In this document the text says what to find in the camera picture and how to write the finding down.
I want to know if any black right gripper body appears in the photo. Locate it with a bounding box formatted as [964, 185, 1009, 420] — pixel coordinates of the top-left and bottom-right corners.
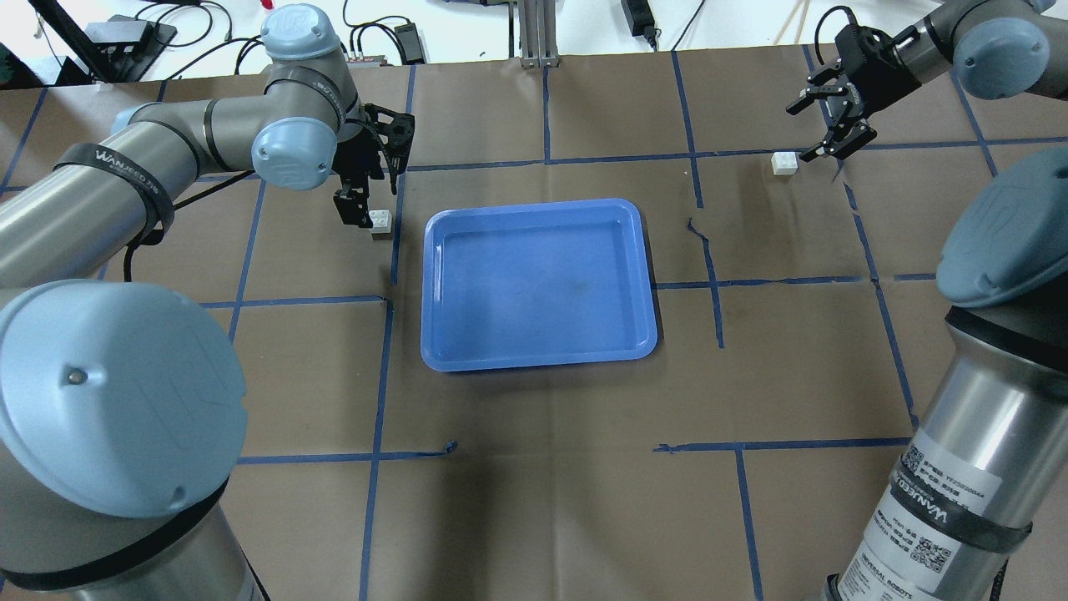
[808, 23, 900, 124]

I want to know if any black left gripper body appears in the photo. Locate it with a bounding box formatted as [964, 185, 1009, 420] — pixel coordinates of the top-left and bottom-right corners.
[337, 104, 417, 188]

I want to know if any white block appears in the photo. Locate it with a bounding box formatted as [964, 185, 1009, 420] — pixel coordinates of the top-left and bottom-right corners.
[770, 151, 798, 176]
[370, 210, 395, 240]

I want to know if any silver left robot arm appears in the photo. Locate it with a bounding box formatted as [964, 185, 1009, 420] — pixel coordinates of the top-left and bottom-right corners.
[1, 3, 415, 600]

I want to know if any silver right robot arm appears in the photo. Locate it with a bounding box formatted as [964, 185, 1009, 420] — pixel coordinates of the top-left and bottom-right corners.
[787, 1, 1067, 600]

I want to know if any blue plastic tray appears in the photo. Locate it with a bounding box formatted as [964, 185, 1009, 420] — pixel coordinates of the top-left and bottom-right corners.
[421, 197, 659, 371]

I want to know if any black power adapter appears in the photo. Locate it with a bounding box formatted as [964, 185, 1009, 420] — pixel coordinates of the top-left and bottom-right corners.
[621, 0, 657, 39]

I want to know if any aluminium frame post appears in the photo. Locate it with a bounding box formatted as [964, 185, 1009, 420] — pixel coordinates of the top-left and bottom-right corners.
[516, 0, 560, 69]

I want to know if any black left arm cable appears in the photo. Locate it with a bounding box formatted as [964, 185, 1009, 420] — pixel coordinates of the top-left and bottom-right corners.
[123, 171, 255, 280]

